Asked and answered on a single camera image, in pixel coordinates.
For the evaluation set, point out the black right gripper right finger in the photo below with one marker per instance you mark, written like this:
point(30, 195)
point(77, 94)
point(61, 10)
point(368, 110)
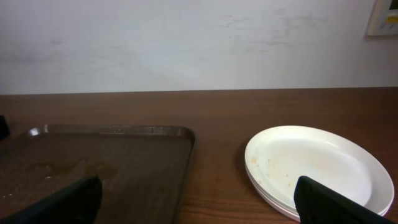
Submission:
point(317, 204)

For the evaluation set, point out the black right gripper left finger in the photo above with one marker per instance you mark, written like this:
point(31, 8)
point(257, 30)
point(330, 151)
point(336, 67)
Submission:
point(77, 203)

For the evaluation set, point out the cream white plate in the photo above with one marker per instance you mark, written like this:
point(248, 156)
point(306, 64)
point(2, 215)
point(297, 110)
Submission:
point(276, 157)

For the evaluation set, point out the brown serving tray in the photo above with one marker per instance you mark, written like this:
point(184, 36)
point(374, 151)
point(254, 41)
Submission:
point(143, 169)

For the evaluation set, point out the black rectangular tray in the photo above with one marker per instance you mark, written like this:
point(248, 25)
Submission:
point(4, 130)

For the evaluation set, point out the white wall panel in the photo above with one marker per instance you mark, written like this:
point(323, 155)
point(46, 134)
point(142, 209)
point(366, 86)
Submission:
point(383, 20)

